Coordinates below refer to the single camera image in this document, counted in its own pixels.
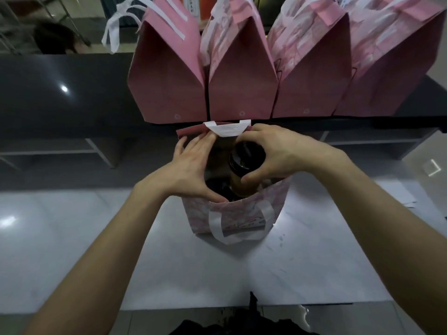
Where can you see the orange box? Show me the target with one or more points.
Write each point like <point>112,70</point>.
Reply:
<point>206,6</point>

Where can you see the person's right hand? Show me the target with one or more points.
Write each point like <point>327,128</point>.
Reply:
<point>293,153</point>

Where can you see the closed pink paper bag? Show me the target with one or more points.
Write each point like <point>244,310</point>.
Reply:
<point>310,69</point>
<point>167,73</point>
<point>241,73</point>
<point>387,59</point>

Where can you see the drink cup with black lid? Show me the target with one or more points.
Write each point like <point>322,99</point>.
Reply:
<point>241,160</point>

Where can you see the person's left thumb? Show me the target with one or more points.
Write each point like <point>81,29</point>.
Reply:
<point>211,192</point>

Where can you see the person's right middle finger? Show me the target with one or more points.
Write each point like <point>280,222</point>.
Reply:
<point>265,127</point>

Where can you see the black counter shelf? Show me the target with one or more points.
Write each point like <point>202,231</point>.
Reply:
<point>63,101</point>

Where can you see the white paper sheet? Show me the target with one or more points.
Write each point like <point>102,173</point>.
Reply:
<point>398,193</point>

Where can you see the dark drink cup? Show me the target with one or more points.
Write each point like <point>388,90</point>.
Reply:
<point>220,190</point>

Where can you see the person's left little finger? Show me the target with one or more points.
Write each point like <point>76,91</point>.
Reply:
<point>180,146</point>

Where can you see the person's left forearm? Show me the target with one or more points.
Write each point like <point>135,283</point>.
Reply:
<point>101,261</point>

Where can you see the person's right thumb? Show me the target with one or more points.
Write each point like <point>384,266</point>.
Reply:
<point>256,176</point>

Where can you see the pink paper bag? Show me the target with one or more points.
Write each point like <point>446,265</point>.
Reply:
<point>387,59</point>
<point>241,73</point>
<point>310,69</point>
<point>241,214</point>
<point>167,73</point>

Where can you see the person's left hand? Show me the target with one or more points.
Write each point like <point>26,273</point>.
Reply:
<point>181,174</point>

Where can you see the person's left middle finger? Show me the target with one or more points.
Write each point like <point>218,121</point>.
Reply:
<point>199,143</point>

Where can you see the person's right forearm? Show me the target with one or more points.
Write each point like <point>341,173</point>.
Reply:
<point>384,226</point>

